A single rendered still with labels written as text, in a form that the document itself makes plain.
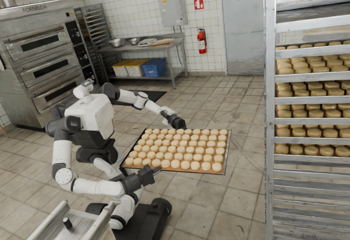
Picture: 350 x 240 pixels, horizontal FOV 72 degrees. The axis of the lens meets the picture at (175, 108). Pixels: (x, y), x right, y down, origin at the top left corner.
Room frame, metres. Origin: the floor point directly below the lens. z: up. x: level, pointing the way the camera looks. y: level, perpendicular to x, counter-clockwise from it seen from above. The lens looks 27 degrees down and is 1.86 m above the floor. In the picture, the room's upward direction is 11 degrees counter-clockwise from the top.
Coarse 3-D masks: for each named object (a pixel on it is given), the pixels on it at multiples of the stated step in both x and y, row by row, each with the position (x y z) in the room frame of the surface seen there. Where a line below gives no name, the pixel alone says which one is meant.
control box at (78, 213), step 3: (72, 210) 1.02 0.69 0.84; (75, 210) 1.01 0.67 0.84; (78, 210) 1.01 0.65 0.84; (72, 213) 0.99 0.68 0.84; (75, 213) 0.99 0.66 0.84; (78, 213) 0.99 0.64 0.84; (81, 213) 0.98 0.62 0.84; (84, 213) 0.98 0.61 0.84; (87, 213) 0.97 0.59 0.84; (90, 213) 0.97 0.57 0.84; (81, 216) 0.96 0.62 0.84; (84, 216) 0.96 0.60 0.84; (87, 216) 0.95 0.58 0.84; (90, 216) 0.95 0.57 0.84; (93, 216) 0.95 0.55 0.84; (96, 216) 0.94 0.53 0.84; (93, 219) 0.93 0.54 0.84
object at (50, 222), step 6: (60, 204) 1.02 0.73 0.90; (66, 204) 1.03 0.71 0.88; (54, 210) 0.98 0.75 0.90; (60, 210) 0.99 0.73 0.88; (66, 210) 1.01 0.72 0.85; (48, 216) 0.95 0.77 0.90; (54, 216) 0.95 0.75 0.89; (60, 216) 0.98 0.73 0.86; (42, 222) 0.92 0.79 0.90; (48, 222) 0.91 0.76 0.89; (54, 222) 0.94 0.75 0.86; (42, 228) 0.88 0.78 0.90; (48, 228) 0.90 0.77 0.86; (36, 234) 0.85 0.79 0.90; (42, 234) 0.87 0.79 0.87
